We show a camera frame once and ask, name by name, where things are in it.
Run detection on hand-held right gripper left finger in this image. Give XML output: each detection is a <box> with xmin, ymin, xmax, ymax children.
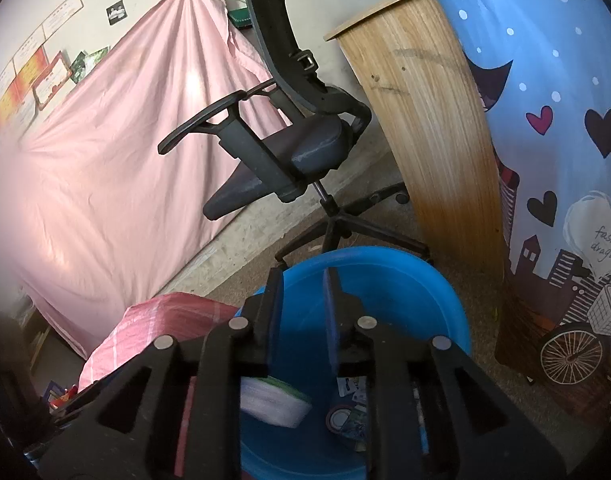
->
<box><xmin>35</xmin><ymin>267</ymin><xmax>286</xmax><ymax>480</ymax></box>

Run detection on pink checked blanket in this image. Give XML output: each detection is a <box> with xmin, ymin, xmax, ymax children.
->
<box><xmin>78</xmin><ymin>294</ymin><xmax>242</xmax><ymax>477</ymax></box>

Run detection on row of wall certificates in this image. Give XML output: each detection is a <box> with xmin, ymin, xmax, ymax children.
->
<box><xmin>0</xmin><ymin>0</ymin><xmax>84</xmax><ymax>157</ymax></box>

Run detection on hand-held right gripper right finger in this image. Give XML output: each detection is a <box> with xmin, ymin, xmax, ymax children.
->
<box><xmin>323</xmin><ymin>267</ymin><xmax>569</xmax><ymax>480</ymax></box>

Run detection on blue printed cloth with hearts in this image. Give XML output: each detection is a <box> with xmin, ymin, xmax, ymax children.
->
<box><xmin>415</xmin><ymin>0</ymin><xmax>611</xmax><ymax>422</ymax></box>

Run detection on white dark-printed wrapper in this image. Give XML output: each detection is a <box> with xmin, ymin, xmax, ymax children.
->
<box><xmin>338</xmin><ymin>377</ymin><xmax>369</xmax><ymax>404</ymax></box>

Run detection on green wall photos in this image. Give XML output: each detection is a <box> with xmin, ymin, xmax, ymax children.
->
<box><xmin>69</xmin><ymin>46</ymin><xmax>111</xmax><ymax>84</ymax></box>

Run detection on wooden cabinet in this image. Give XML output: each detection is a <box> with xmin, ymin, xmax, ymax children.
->
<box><xmin>324</xmin><ymin>0</ymin><xmax>507</xmax><ymax>282</ymax></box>

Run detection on black office chair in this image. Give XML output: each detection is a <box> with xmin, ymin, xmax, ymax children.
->
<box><xmin>158</xmin><ymin>0</ymin><xmax>432</xmax><ymax>267</ymax></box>

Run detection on blue plastic basin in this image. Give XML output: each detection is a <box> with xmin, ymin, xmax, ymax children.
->
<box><xmin>240</xmin><ymin>246</ymin><xmax>471</xmax><ymax>480</ymax></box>

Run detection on white round sponge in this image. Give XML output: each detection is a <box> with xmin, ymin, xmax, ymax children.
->
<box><xmin>241</xmin><ymin>375</ymin><xmax>314</xmax><ymax>430</ymax></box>

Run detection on pink hanging cloth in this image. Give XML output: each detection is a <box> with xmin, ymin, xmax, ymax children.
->
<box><xmin>0</xmin><ymin>0</ymin><xmax>287</xmax><ymax>361</ymax></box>

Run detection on round tape roll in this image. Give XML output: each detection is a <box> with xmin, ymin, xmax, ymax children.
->
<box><xmin>326</xmin><ymin>404</ymin><xmax>357</xmax><ymax>435</ymax></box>

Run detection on wooden shelf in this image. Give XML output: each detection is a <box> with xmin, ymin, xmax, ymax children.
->
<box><xmin>15</xmin><ymin>285</ymin><xmax>86</xmax><ymax>407</ymax></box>

